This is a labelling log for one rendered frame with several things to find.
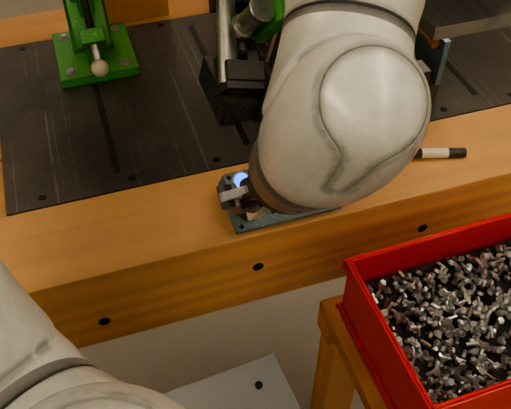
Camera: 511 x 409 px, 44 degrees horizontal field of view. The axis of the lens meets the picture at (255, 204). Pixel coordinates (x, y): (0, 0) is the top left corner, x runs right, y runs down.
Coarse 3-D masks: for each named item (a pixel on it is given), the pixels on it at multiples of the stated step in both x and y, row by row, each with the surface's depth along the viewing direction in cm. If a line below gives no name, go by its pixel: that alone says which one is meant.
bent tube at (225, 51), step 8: (216, 0) 97; (224, 0) 96; (232, 0) 96; (224, 8) 96; (232, 8) 96; (224, 16) 95; (232, 16) 96; (224, 24) 95; (224, 32) 95; (232, 32) 95; (224, 40) 95; (232, 40) 95; (224, 48) 95; (232, 48) 95; (224, 56) 95; (232, 56) 95; (224, 64) 95; (224, 72) 95; (224, 80) 95
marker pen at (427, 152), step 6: (420, 150) 92; (426, 150) 92; (432, 150) 92; (438, 150) 92; (444, 150) 92; (450, 150) 92; (456, 150) 92; (462, 150) 92; (414, 156) 92; (420, 156) 92; (426, 156) 92; (432, 156) 92; (438, 156) 92; (444, 156) 92; (450, 156) 92; (456, 156) 93; (462, 156) 93
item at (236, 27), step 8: (256, 0) 86; (264, 0) 87; (248, 8) 86; (256, 8) 86; (264, 8) 87; (272, 8) 87; (240, 16) 90; (248, 16) 87; (256, 16) 86; (264, 16) 86; (272, 16) 87; (232, 24) 92; (240, 24) 90; (248, 24) 89; (256, 24) 88; (240, 32) 92; (248, 32) 91
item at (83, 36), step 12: (72, 0) 100; (84, 0) 99; (96, 0) 102; (72, 12) 101; (84, 12) 99; (96, 12) 102; (72, 24) 101; (84, 24) 102; (96, 24) 102; (84, 36) 99; (96, 36) 99; (108, 36) 102; (84, 48) 102
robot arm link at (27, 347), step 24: (0, 264) 45; (0, 288) 43; (0, 312) 42; (24, 312) 45; (0, 336) 42; (24, 336) 44; (48, 336) 47; (0, 360) 42; (24, 360) 44; (48, 360) 45; (72, 360) 46; (0, 384) 42; (24, 384) 42; (0, 408) 41
